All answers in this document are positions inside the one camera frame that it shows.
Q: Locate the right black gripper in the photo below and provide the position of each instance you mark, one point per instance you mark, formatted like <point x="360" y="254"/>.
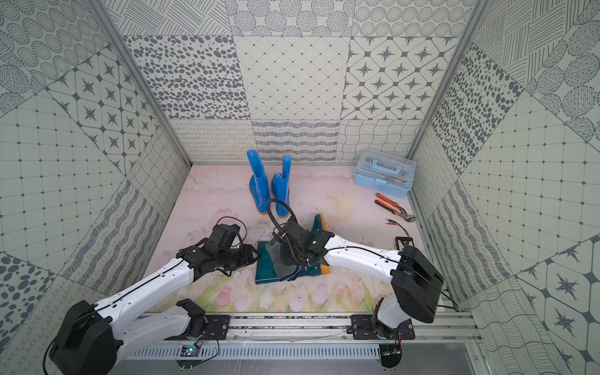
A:
<point x="285" y="255"/>

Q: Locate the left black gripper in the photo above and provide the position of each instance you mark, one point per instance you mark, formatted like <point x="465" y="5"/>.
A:
<point x="244" y="255"/>

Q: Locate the grey blue microfibre cloth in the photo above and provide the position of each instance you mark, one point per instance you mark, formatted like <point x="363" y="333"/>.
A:
<point x="283" y="272"/>

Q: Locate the green rubber boot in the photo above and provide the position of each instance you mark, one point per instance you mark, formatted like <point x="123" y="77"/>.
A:
<point x="265" y="273"/>

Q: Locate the blue rubber boot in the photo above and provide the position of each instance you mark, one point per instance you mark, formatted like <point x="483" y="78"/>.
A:
<point x="280" y="186"/>
<point x="258" y="184"/>

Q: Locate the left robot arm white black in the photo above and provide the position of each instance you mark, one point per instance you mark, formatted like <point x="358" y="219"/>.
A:
<point x="94" y="337"/>

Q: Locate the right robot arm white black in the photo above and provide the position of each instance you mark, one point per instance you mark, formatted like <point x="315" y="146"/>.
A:
<point x="416" y="283"/>

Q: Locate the light blue plastic toolbox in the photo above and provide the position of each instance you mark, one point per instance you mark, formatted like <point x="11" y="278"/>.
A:
<point x="385" y="173"/>

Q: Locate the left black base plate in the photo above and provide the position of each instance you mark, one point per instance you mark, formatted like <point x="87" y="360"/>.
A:
<point x="209" y="327"/>

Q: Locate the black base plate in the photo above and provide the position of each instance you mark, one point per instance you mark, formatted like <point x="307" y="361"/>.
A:
<point x="365" y="327"/>
<point x="209" y="327"/>

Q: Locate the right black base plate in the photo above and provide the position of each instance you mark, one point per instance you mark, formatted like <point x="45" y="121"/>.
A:
<point x="365" y="327"/>

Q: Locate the orange handled pliers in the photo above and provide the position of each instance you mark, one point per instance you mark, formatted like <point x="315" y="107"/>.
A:
<point x="394" y="208"/>

